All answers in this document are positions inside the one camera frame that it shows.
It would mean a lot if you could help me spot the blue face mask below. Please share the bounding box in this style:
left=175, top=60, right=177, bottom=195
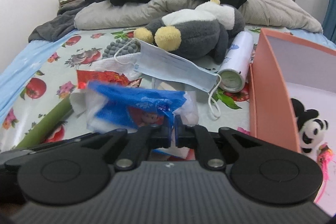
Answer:
left=125, top=39, right=222, bottom=119

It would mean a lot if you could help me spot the light blue bed sheet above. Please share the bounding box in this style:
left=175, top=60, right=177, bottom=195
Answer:
left=0, top=30, right=77, bottom=122

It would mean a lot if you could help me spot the grey duvet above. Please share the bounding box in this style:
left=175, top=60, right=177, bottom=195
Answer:
left=74, top=0, right=323, bottom=33

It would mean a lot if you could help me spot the white spray can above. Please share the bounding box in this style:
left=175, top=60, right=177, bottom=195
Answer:
left=218, top=31, right=253, bottom=93

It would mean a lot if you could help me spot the small panda plush toy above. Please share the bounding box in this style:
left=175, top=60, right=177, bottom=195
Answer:
left=291, top=98, right=329, bottom=155

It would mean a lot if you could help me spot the large penguin plush toy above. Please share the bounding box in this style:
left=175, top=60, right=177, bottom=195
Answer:
left=134, top=0, right=245, bottom=64

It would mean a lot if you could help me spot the blue tissue pack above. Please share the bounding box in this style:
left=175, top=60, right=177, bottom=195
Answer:
left=69, top=80, right=199, bottom=159

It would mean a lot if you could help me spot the white sock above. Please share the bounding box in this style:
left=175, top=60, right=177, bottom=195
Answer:
left=89, top=53, right=142, bottom=81

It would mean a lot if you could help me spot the red packet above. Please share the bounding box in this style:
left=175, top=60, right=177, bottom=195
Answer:
left=76, top=70, right=142, bottom=89

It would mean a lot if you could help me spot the green plush toothbrush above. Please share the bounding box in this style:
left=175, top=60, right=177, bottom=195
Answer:
left=15, top=96, right=73, bottom=149

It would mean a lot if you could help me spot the dark grey blanket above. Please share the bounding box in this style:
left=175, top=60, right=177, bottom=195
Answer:
left=28, top=0, right=88, bottom=43

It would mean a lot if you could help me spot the cardboard box nightstand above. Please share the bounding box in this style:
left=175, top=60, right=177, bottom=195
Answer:
left=59, top=0, right=78, bottom=7

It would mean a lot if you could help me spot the orange cardboard box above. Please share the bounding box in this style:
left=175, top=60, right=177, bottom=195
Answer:
left=248, top=27, right=336, bottom=217

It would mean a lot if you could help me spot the floral plastic table cover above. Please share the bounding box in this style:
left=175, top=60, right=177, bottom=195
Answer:
left=0, top=25, right=293, bottom=154

